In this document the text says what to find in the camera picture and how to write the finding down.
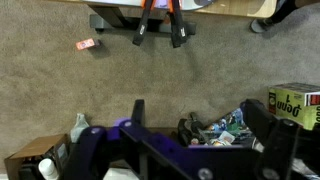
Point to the person in dark clothes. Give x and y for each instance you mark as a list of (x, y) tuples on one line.
[(263, 25)]

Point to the robot cart with wood top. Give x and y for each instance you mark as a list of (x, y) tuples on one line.
[(110, 21)]

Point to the small orange card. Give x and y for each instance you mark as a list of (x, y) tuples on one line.
[(85, 44)]

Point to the clear plastic bag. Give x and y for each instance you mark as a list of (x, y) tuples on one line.
[(79, 128)]

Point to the pile of packaged items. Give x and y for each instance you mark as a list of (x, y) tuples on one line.
[(230, 126)]

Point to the white plastic bottle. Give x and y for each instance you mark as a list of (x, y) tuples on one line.
[(48, 168)]

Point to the yellow-green cardboard box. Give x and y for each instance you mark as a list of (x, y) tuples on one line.
[(293, 106)]

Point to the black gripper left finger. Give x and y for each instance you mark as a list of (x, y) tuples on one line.
[(88, 153)]

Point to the brown cardboard box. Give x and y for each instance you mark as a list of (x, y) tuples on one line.
[(33, 148)]

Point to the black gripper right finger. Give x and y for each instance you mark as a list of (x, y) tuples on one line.
[(280, 146)]

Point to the black shoe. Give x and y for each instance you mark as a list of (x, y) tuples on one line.
[(186, 133)]

